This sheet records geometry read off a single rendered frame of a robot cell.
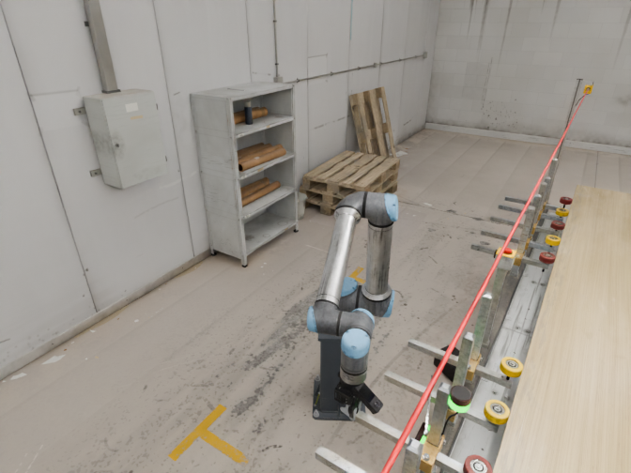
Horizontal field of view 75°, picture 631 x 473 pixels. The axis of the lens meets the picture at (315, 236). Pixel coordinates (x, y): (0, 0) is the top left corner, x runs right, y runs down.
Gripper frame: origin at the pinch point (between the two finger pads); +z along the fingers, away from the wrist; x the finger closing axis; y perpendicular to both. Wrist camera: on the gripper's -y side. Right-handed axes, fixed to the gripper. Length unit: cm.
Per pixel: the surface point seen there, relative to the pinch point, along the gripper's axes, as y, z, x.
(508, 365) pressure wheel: -40, -8, -49
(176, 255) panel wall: 240, 65, -106
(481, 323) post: -27, -20, -52
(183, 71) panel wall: 242, -88, -144
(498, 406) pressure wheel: -41.5, -8.8, -25.5
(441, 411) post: -27.6, -20.6, -2.3
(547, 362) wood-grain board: -53, -8, -59
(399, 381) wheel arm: -6.5, -1.3, -23.6
